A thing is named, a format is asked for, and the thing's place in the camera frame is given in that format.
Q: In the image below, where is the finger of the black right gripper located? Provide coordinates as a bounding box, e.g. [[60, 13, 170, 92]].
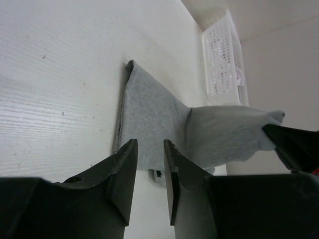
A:
[[263, 124, 319, 173]]

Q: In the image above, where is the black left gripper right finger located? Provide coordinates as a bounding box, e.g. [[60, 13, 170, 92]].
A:
[[163, 140, 319, 239]]

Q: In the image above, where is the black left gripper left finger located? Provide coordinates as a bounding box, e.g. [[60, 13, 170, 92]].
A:
[[0, 139, 138, 239]]

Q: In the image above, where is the grey tank top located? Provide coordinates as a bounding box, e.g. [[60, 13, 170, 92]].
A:
[[114, 61, 285, 187]]

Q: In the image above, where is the white plastic basket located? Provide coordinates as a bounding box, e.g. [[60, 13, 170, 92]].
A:
[[202, 9, 249, 106]]

